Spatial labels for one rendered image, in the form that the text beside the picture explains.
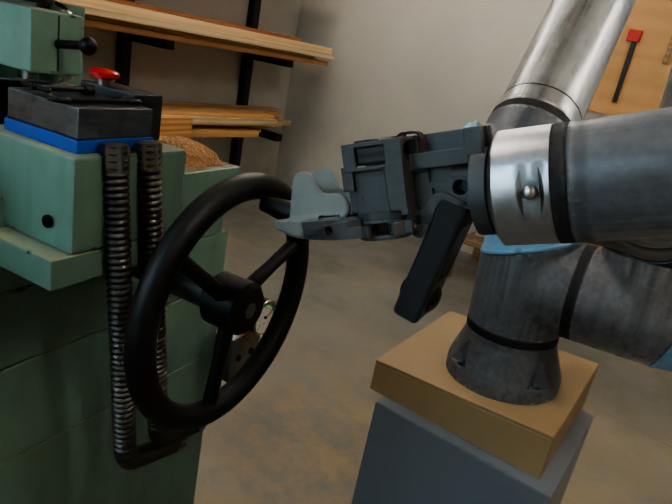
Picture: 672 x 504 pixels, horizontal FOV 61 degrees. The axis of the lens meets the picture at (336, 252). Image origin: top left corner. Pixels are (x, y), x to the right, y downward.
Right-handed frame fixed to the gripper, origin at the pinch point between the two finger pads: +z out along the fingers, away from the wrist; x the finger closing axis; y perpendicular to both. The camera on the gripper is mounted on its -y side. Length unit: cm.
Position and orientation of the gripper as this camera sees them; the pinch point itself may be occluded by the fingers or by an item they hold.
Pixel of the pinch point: (288, 230)
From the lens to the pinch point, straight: 55.4
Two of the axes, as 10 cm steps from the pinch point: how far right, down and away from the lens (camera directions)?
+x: -4.6, 2.1, -8.6
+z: -8.8, 0.4, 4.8
